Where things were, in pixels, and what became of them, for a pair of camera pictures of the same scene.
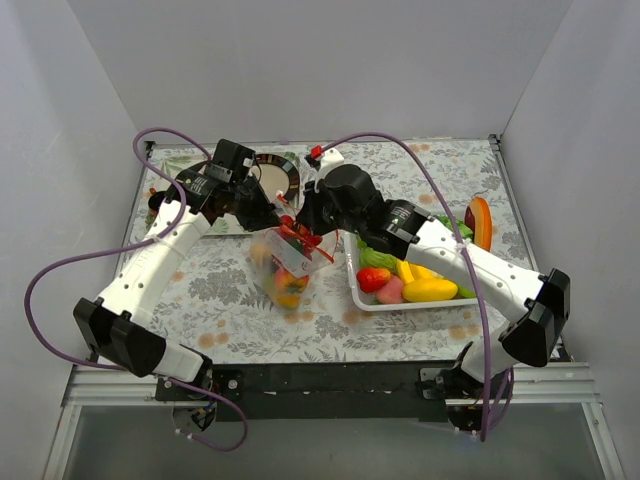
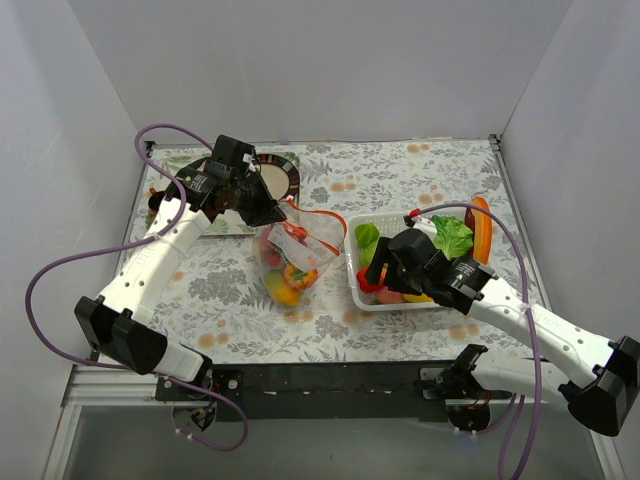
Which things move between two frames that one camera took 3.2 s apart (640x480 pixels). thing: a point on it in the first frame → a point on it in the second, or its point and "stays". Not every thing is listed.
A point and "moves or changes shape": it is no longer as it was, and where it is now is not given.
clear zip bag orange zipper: (285, 257) stays
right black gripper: (310, 217) → (395, 273)
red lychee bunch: (303, 236) → (272, 257)
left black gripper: (258, 214) stays
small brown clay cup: (154, 201) stays
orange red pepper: (286, 282) moves or changes shape
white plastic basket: (353, 259) stays
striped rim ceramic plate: (277, 175) stays
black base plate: (314, 391) stays
